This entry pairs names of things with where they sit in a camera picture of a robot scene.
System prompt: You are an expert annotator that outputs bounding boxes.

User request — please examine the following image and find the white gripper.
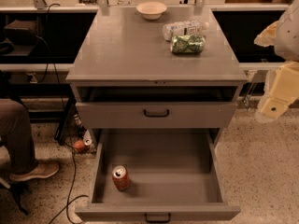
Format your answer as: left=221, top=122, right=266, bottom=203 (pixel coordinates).
left=255, top=62, right=299, bottom=123

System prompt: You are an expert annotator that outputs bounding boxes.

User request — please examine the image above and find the red coke can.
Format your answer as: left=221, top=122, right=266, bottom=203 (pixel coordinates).
left=112, top=165, right=130, bottom=191

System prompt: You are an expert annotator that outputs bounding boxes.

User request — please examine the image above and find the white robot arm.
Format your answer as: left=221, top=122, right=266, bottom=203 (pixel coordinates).
left=254, top=0, right=299, bottom=123

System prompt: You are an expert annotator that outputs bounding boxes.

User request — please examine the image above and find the green soda can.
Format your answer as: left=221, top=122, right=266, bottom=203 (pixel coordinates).
left=170, top=35, right=206, bottom=54

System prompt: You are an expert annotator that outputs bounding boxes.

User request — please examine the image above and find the grey drawer cabinet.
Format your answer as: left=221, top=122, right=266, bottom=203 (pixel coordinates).
left=66, top=7, right=246, bottom=140

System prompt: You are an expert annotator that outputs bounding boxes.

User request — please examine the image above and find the open grey middle drawer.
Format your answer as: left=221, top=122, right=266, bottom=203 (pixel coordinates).
left=75, top=129, right=240, bottom=223

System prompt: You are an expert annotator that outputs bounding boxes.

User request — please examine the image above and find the grey top drawer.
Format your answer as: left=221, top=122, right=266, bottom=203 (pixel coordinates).
left=77, top=87, right=236, bottom=129

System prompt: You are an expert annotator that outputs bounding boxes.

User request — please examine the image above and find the white bowl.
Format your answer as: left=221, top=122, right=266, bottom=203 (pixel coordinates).
left=136, top=2, right=167, bottom=21

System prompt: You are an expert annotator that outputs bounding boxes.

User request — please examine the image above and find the orange object on floor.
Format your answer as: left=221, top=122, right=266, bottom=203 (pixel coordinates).
left=73, top=139, right=92, bottom=153

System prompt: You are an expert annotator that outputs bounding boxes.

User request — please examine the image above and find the tan shoe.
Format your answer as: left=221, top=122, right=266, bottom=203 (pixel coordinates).
left=9, top=162, right=59, bottom=182

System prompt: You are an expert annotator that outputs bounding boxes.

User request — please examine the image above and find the person's leg in trousers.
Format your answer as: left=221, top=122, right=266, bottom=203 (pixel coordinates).
left=0, top=99, right=38, bottom=175

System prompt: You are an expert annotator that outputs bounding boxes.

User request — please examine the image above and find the black chair base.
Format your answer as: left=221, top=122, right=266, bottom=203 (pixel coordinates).
left=0, top=177, right=29, bottom=216

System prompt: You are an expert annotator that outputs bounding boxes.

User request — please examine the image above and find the black floor cable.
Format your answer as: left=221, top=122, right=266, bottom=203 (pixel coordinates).
left=48, top=147, right=90, bottom=224

